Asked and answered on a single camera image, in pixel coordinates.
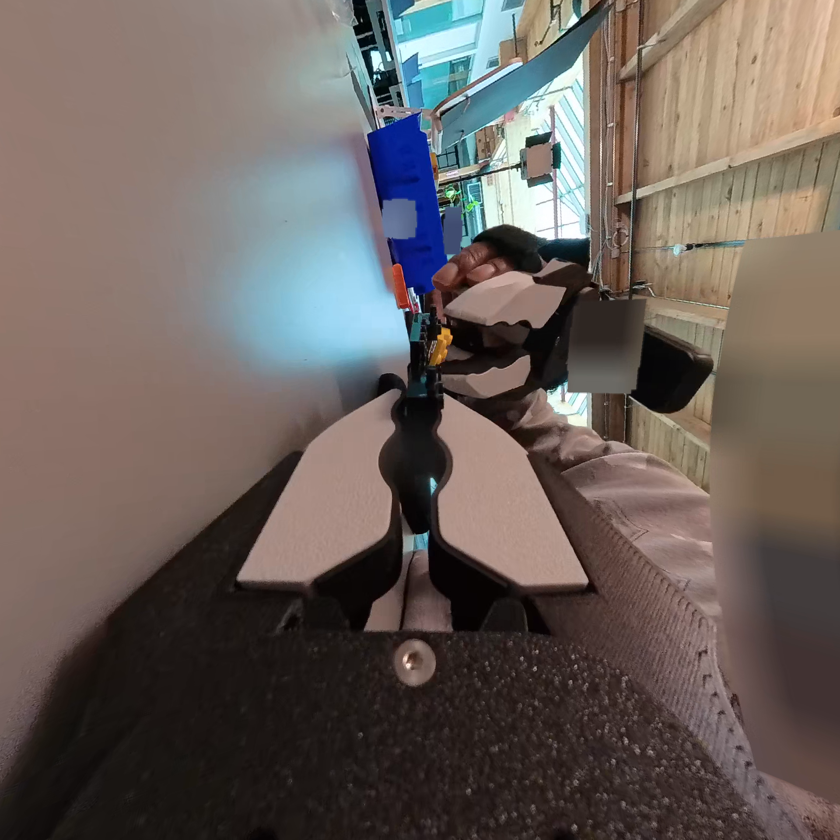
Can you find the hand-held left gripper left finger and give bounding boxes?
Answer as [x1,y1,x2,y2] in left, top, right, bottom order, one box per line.
[237,390,406,595]

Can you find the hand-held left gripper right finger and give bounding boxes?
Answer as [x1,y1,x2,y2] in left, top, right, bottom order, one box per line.
[431,392,590,597]

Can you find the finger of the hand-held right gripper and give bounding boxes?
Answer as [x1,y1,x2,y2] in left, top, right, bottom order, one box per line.
[440,344,542,400]
[444,272,569,329]

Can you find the black lego chassis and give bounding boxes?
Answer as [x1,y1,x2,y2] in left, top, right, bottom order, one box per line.
[398,305,454,532]

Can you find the person's right hand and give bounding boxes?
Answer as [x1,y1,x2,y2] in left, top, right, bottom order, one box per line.
[431,226,547,298]

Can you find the blue plastic bin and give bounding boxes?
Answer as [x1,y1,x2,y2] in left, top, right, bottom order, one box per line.
[367,116,450,294]

